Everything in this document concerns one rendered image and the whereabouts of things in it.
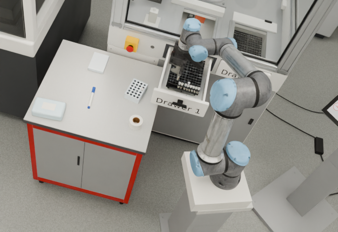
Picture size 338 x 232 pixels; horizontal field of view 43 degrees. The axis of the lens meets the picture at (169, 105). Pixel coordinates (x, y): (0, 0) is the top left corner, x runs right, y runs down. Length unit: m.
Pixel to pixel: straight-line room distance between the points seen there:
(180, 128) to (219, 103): 1.42
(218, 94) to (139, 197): 1.45
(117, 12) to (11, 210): 1.35
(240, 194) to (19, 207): 1.39
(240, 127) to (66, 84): 1.18
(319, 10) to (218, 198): 0.99
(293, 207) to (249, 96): 1.67
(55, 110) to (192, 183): 0.76
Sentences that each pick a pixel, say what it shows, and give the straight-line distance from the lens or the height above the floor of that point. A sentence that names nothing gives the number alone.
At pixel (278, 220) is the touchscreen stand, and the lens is 3.05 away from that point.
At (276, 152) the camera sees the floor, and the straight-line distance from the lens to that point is 3.35.
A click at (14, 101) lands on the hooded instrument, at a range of 2.92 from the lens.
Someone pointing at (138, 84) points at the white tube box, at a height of 0.80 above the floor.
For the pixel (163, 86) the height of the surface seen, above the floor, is 0.84.
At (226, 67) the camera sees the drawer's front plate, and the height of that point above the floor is 0.90.
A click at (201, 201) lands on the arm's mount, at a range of 1.99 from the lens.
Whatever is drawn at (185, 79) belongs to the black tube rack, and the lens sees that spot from 2.27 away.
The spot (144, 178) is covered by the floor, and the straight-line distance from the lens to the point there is 2.93.
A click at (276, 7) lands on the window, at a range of 2.17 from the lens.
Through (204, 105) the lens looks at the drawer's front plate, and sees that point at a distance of 2.18.
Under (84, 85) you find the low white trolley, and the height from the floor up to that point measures 0.76.
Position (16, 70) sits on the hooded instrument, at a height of 0.57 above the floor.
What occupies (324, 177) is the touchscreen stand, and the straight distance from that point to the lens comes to 2.78.
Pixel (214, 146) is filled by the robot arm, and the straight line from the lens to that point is 1.75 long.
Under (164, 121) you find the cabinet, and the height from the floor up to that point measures 0.22.
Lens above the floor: 2.59
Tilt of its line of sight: 52 degrees down
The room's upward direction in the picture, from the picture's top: 19 degrees clockwise
